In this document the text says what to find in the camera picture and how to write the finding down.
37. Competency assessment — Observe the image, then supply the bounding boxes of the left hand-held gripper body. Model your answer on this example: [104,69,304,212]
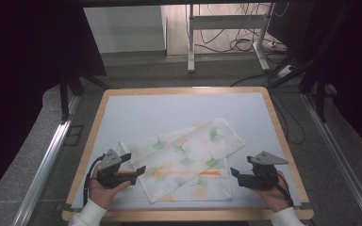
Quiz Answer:
[96,149,138,189]

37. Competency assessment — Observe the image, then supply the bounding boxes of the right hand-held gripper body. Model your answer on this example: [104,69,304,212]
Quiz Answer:
[239,151,289,190]

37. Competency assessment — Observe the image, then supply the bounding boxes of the white leaf-print cloth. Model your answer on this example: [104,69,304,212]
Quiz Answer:
[119,117,246,204]

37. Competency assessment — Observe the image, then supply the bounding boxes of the person's left hand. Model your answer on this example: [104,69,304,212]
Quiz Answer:
[88,166,132,210]

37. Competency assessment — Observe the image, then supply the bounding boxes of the person's right hand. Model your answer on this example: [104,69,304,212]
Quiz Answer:
[253,170,292,214]

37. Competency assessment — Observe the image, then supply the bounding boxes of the black floor plate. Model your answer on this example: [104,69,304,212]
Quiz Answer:
[62,124,85,147]

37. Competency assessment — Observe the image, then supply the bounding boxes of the wooden table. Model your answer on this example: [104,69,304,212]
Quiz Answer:
[61,87,315,222]

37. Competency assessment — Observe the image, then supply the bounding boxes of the pale blue table mat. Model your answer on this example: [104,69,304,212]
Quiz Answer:
[70,92,303,211]

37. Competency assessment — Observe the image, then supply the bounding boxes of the black metal stand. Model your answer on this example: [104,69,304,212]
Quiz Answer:
[59,69,111,124]
[268,6,354,124]

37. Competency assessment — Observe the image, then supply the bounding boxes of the white power strip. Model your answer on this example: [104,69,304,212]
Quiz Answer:
[276,64,297,79]

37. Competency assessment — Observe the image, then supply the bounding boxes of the white cabinet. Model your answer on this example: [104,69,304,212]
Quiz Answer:
[83,5,168,55]

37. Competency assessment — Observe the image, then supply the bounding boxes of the dark curtain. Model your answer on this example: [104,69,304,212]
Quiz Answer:
[267,0,362,159]
[0,0,107,205]

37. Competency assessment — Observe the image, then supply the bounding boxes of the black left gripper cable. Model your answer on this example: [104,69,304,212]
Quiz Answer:
[82,153,107,207]

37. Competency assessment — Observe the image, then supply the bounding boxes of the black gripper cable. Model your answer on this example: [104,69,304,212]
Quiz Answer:
[275,172,295,208]
[82,153,107,207]

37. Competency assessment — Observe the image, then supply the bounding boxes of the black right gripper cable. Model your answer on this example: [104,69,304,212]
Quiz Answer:
[275,172,295,208]

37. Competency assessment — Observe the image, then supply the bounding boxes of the thin black looped floor cable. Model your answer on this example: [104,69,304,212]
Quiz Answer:
[271,91,306,146]

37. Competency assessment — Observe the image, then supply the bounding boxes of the aluminium floor rail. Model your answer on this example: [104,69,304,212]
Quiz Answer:
[301,92,362,226]
[12,93,83,226]

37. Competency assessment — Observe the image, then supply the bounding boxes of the black cable to power strip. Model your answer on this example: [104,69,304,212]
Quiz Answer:
[230,64,284,88]

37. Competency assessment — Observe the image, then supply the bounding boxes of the tangle of black floor cables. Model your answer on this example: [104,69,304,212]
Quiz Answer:
[194,3,288,55]

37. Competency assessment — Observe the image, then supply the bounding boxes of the white metal desk frame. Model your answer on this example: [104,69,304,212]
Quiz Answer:
[187,3,276,73]

